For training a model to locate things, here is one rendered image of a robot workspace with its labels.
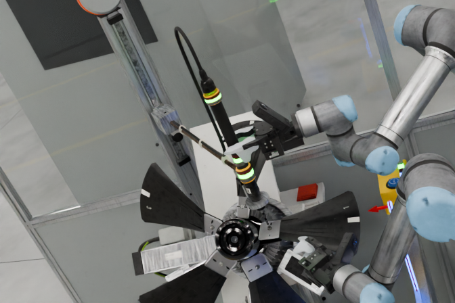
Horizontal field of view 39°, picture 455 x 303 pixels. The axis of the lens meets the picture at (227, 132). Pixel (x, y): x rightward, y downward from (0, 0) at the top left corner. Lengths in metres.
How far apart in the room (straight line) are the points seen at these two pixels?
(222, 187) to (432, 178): 0.95
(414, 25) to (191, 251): 0.97
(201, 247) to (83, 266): 1.16
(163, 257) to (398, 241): 0.83
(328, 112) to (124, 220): 1.43
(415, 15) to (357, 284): 0.74
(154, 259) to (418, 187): 1.03
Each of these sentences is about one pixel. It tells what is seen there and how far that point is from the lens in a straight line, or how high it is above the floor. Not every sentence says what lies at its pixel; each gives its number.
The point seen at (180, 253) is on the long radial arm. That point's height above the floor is 1.12.
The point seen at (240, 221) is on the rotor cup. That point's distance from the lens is 1.87.
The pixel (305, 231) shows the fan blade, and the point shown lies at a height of 1.19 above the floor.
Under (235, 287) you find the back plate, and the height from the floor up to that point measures 0.94.
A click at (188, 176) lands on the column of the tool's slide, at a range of 2.53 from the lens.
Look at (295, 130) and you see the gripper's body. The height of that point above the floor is 1.49.
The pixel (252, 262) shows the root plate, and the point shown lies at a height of 1.13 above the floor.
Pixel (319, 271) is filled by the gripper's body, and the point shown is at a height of 1.19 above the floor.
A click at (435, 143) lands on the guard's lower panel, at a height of 0.89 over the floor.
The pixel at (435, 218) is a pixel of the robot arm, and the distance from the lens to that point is 1.40.
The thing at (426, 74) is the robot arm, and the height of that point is 1.52.
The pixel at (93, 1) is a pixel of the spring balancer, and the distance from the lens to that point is 2.25.
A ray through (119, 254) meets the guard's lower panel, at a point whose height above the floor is 0.71.
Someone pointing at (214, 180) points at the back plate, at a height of 1.21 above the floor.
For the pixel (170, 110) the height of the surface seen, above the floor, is 1.42.
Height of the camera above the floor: 2.30
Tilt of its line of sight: 26 degrees down
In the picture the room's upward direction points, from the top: 23 degrees counter-clockwise
